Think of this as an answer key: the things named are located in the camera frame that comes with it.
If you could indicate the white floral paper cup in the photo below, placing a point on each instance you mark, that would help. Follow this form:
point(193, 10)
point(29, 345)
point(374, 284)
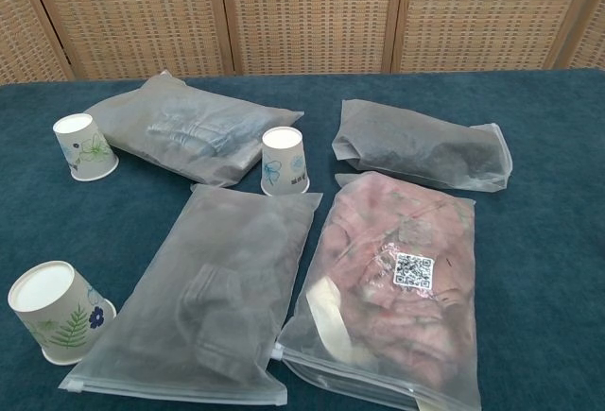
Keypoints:
point(57, 316)
point(87, 156)
point(282, 165)

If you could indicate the frosted bag with black garment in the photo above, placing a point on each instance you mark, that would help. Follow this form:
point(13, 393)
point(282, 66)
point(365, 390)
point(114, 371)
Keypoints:
point(416, 151)

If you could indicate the frosted bag with blue jeans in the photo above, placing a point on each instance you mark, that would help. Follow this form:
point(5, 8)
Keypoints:
point(189, 127)

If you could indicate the frosted bag with grey garment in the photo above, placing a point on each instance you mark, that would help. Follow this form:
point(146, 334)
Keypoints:
point(212, 288)

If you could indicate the frosted bag with pink garment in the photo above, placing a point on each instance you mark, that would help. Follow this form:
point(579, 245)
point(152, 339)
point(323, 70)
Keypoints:
point(387, 316)

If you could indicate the woven rattan folding screen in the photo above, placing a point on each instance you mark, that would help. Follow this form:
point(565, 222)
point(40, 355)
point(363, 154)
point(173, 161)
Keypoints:
point(307, 14)

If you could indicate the teal table cloth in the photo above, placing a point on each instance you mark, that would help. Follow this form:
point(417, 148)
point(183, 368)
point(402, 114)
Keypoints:
point(543, 241)

